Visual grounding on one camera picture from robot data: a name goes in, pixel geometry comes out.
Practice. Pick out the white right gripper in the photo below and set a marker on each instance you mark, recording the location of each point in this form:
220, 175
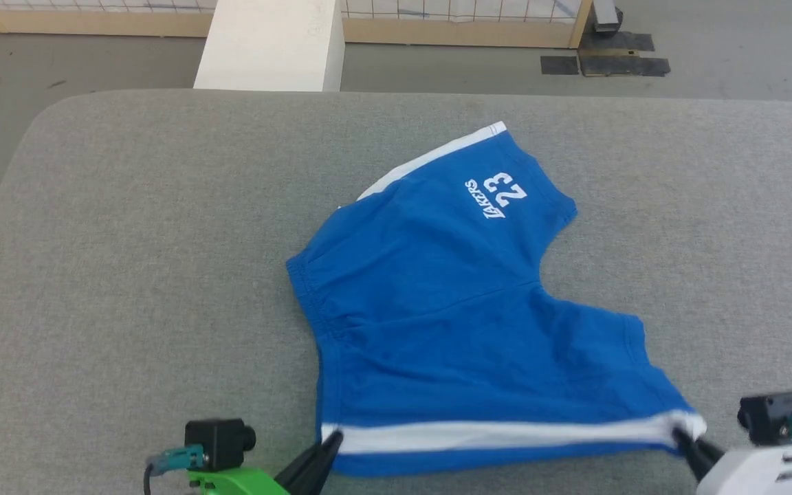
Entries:
757, 471

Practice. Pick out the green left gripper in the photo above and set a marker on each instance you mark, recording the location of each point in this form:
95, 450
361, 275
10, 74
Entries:
238, 482

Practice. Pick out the blue shorts with white trim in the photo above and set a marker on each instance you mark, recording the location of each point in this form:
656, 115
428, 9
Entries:
451, 330

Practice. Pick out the grey fabric sofa cushion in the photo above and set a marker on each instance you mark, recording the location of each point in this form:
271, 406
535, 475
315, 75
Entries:
128, 275

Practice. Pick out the wide black floor tape strip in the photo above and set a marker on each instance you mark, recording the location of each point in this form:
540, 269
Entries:
626, 66

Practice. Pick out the small black floor tape patch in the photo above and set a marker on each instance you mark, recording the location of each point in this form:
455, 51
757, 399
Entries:
559, 65

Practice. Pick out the narrow black floor tape strip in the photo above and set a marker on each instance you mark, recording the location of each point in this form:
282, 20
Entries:
616, 42

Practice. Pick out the white rectangular box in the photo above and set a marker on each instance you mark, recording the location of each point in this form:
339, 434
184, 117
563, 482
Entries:
272, 48

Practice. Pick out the grey metal screen foot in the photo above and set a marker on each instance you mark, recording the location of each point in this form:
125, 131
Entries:
606, 15

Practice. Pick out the lemon print partition screen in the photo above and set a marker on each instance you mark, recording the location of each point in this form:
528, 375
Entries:
437, 31

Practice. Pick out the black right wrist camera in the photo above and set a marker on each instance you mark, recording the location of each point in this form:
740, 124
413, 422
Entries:
771, 416

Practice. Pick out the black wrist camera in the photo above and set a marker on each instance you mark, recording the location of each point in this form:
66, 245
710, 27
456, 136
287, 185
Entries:
217, 443
771, 416

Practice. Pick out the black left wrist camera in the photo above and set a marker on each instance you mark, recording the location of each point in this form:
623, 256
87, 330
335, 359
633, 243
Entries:
217, 443

